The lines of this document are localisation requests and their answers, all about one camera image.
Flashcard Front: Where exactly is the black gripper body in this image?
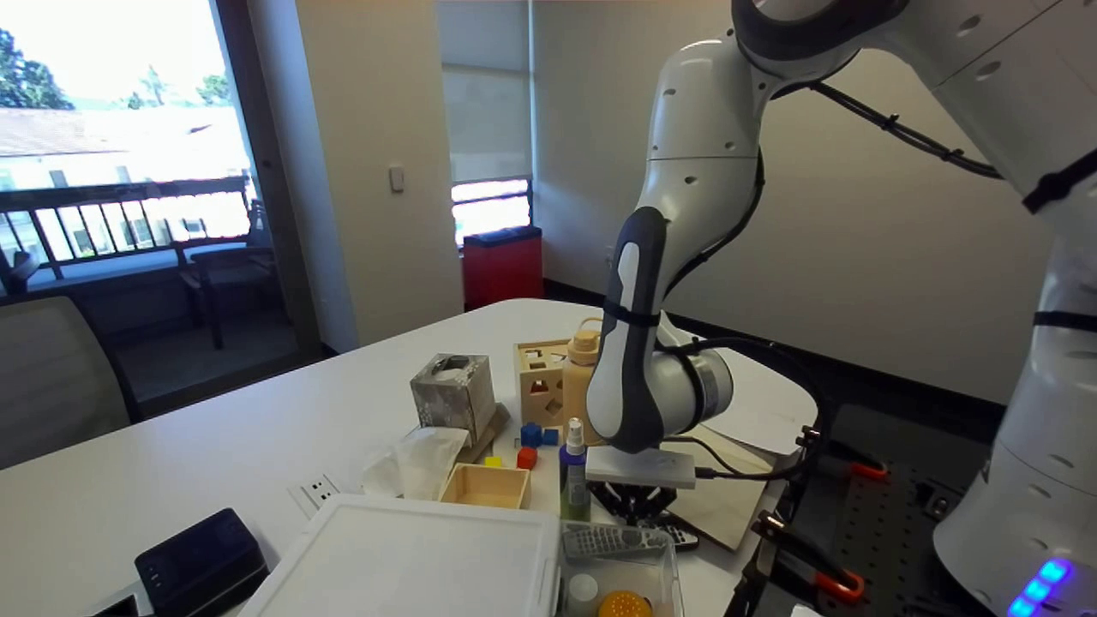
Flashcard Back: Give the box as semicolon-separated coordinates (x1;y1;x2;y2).
588;480;683;523

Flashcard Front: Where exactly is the grey remote control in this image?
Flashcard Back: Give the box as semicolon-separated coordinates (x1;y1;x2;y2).
559;520;676;565

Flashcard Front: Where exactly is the dark slim handheld object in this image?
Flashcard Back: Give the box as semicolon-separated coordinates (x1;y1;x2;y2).
659;515;704;552

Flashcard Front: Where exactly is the small blue-labelled spray bottle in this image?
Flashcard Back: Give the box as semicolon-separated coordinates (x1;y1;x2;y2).
556;414;597;523

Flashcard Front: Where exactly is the clear plastic storage bin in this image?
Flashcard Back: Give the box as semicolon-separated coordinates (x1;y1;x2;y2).
556;552;690;617

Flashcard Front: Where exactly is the white round object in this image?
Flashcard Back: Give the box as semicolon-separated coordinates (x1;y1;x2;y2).
563;570;602;617

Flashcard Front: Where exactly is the orange toy fruit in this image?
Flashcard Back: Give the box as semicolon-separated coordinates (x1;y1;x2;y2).
593;587;659;617

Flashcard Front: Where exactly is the blue toy block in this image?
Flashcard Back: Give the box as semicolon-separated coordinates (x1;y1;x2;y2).
519;418;564;450

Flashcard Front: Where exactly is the tan water bottle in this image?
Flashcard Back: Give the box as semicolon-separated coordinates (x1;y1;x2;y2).
563;314;609;453

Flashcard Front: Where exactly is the small wooden tray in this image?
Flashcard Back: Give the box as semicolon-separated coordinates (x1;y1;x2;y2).
436;460;533;515

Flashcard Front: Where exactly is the wooden shape sorter cube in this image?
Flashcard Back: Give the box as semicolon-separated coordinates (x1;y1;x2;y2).
512;337;573;430

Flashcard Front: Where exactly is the clear plastic bag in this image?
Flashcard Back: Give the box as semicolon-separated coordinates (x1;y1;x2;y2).
359;422;474;504

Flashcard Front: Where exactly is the grey tissue box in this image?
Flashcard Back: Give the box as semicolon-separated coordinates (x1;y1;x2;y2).
407;348;500;434

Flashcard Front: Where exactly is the white bin lid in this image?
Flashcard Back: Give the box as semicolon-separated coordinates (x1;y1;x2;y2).
237;488;564;617

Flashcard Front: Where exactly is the red bin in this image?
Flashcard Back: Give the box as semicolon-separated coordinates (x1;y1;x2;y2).
458;222;549;310

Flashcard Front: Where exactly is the white table power outlet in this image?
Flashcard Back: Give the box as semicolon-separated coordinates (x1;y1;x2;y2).
299;469;341;515

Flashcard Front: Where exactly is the black tablet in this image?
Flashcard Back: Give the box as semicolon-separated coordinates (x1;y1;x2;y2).
129;504;273;617

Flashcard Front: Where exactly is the white window blind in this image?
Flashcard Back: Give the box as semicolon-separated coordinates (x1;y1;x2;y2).
436;0;538;188

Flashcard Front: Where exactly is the dark balcony chair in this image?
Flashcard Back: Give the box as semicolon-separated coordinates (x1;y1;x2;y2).
167;194;283;354

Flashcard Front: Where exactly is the grey office chair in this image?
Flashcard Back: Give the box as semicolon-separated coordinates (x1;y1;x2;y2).
0;292;136;474

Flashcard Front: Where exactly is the dark balcony railing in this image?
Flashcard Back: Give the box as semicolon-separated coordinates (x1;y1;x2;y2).
0;171;258;292

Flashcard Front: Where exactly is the black clamp with orange handles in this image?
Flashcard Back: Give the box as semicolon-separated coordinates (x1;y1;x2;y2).
722;504;872;617
793;422;896;485

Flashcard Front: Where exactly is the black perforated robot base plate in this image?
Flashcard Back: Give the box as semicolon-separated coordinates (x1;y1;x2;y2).
731;398;1011;617

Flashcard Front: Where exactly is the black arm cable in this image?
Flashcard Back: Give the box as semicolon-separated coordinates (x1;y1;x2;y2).
786;76;1011;186

